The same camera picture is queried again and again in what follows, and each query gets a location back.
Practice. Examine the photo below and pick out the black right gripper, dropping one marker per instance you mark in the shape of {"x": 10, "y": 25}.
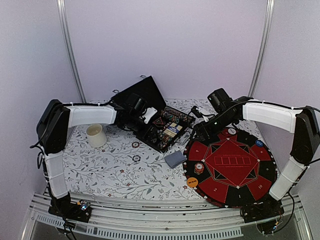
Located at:
{"x": 208, "y": 133}

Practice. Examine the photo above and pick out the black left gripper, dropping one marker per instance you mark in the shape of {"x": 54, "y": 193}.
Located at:
{"x": 144, "y": 133}

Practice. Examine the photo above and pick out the white dealer button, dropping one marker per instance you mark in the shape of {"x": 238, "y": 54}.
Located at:
{"x": 232, "y": 131}

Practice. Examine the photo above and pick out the red 5 poker chip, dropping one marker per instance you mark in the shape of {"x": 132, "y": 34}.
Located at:
{"x": 199, "y": 168}

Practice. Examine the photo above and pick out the grey card deck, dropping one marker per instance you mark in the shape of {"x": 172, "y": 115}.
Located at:
{"x": 174, "y": 159}

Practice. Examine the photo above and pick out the orange big blind button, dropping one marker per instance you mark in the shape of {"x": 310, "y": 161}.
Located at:
{"x": 192, "y": 182}

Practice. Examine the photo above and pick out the blue small blind button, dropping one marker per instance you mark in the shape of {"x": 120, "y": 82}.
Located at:
{"x": 259, "y": 143}

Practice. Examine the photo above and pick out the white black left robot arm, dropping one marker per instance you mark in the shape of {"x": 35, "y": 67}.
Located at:
{"x": 52, "y": 130}

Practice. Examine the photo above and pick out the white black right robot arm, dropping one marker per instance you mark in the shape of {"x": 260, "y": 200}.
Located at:
{"x": 291, "y": 133}

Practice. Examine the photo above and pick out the red white loose chip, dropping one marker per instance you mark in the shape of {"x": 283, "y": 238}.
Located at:
{"x": 135, "y": 144}

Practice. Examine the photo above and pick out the open black poker chip case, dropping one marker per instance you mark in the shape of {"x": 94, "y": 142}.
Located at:
{"x": 142, "y": 109}

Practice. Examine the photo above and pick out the front row poker chips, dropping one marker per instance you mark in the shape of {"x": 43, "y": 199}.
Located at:
{"x": 159, "y": 140}

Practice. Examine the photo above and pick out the row poker chips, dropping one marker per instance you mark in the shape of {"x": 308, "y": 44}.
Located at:
{"x": 176, "y": 116}
{"x": 159, "y": 140}

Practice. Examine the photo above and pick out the blue white loose chip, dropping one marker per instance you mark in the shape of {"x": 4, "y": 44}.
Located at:
{"x": 136, "y": 158}

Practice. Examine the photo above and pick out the blue boxed card deck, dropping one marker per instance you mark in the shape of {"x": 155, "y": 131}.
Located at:
{"x": 173, "y": 129}

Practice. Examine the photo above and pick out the back row poker chips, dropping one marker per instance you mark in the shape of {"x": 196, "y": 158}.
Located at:
{"x": 176, "y": 116}

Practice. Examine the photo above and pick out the round red black poker mat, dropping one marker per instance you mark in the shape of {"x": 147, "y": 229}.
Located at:
{"x": 236, "y": 171}

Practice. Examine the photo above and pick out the floral white table mat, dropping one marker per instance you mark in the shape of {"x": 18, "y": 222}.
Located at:
{"x": 109, "y": 171}

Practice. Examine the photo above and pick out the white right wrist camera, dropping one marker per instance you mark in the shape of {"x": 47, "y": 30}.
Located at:
{"x": 200, "y": 112}

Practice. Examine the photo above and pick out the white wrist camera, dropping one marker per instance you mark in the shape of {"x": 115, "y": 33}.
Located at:
{"x": 149, "y": 113}
{"x": 200, "y": 112}

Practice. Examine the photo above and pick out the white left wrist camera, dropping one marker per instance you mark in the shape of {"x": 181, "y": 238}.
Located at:
{"x": 149, "y": 113}

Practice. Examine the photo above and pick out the right aluminium frame post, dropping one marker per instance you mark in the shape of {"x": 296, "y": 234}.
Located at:
{"x": 268, "y": 17}

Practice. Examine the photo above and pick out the aluminium frame post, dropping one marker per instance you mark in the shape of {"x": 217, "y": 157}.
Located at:
{"x": 61, "y": 7}
{"x": 268, "y": 17}

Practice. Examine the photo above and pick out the left aluminium frame post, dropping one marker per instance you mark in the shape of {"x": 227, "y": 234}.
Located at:
{"x": 61, "y": 7}

